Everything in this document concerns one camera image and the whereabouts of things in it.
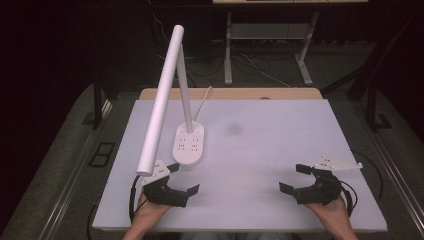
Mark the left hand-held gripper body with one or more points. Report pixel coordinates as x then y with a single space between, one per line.
163 195

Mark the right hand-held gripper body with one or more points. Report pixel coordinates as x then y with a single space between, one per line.
323 191

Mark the white desk lamp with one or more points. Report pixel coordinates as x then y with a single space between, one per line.
160 100

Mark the person's left hand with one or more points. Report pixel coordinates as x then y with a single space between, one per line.
150 213

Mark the person's right hand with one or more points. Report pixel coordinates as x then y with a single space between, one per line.
331 213

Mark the white table mat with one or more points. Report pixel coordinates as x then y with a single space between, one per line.
253 150

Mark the black metal stand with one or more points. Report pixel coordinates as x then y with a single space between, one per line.
371 110
97 106

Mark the aluminium floor rail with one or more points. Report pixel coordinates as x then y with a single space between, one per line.
66 193
400 180

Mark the grey metal desk frame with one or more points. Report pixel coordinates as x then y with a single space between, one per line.
228 66

